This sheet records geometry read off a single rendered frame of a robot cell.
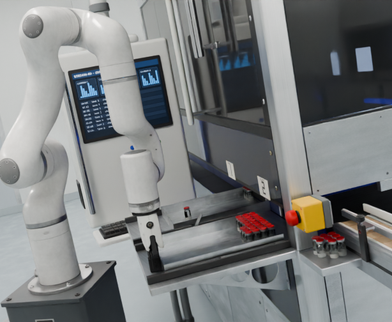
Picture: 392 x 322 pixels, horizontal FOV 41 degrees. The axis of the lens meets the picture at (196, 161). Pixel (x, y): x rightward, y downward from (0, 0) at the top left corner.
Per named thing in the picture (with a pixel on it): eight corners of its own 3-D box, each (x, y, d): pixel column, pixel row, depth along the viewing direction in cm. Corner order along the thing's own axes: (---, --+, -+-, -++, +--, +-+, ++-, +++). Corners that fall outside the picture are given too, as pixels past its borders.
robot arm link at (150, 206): (161, 200, 136) (163, 211, 136) (156, 193, 144) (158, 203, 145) (130, 206, 134) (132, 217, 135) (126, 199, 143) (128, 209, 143)
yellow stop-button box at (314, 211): (320, 220, 135) (316, 193, 134) (332, 227, 128) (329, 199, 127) (293, 227, 134) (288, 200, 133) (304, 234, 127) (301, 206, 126)
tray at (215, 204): (246, 195, 203) (245, 186, 202) (271, 210, 178) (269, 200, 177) (162, 215, 197) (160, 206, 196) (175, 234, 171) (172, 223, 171)
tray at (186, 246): (253, 222, 169) (251, 211, 168) (285, 245, 144) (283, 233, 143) (151, 248, 162) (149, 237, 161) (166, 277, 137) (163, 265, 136)
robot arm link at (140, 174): (136, 195, 145) (122, 204, 137) (128, 149, 143) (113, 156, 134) (164, 192, 143) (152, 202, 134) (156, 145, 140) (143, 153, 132)
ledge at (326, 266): (347, 246, 140) (346, 239, 139) (374, 262, 127) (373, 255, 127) (299, 259, 137) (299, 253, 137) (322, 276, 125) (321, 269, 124)
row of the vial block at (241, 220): (242, 228, 164) (241, 214, 163) (263, 245, 147) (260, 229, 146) (236, 230, 163) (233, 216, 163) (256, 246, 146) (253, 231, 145)
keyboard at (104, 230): (187, 207, 230) (186, 202, 229) (198, 213, 217) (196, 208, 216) (98, 231, 218) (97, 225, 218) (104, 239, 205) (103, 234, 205)
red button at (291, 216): (299, 221, 132) (296, 206, 132) (305, 225, 128) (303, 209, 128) (285, 225, 132) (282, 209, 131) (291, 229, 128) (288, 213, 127)
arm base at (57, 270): (15, 297, 148) (-1, 236, 145) (48, 269, 166) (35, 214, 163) (75, 292, 143) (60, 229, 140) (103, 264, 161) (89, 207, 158)
